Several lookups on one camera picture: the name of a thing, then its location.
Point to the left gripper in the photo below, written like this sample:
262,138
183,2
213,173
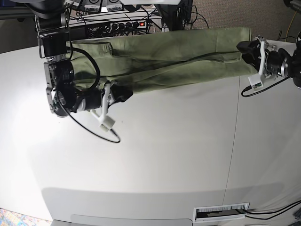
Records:
268,58

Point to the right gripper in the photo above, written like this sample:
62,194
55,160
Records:
112,94

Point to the green T-shirt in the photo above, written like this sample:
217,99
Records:
163,60

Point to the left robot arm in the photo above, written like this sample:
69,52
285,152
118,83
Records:
290,65

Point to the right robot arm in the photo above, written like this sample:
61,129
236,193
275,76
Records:
65,96

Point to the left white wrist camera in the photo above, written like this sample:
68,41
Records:
256,82

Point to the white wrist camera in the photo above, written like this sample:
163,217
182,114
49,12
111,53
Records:
106,123
256,82

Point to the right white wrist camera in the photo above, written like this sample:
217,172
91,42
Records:
106,123

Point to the black power strip red switch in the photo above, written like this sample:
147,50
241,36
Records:
112,29

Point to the table cable grommet slot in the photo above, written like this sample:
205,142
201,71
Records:
220,213

